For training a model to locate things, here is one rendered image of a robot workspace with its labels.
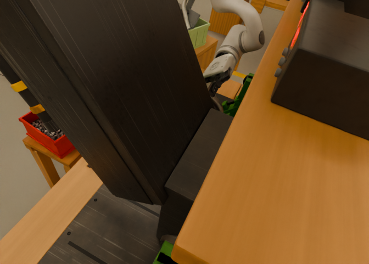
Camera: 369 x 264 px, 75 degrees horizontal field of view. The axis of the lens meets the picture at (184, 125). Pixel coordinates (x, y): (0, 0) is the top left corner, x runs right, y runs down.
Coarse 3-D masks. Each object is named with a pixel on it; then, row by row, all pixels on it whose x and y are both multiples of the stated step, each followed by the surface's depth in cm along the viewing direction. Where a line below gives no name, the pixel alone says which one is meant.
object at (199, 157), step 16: (208, 128) 67; (224, 128) 68; (192, 144) 62; (208, 144) 63; (192, 160) 59; (208, 160) 60; (176, 176) 55; (192, 176) 56; (176, 192) 53; (192, 192) 53; (176, 208) 58; (160, 224) 69; (176, 224) 64
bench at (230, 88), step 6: (222, 84) 142; (228, 84) 143; (234, 84) 144; (240, 84) 145; (222, 90) 138; (228, 90) 139; (234, 90) 140; (240, 90) 141; (228, 96) 135; (234, 96) 136
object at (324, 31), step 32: (352, 0) 47; (320, 32) 28; (352, 32) 29; (288, 64) 26; (320, 64) 24; (352, 64) 24; (288, 96) 28; (320, 96) 27; (352, 96) 25; (352, 128) 27
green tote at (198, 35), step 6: (198, 24) 183; (204, 24) 179; (192, 30) 166; (198, 30) 171; (204, 30) 177; (192, 36) 170; (198, 36) 176; (204, 36) 181; (192, 42) 175; (198, 42) 180; (204, 42) 186
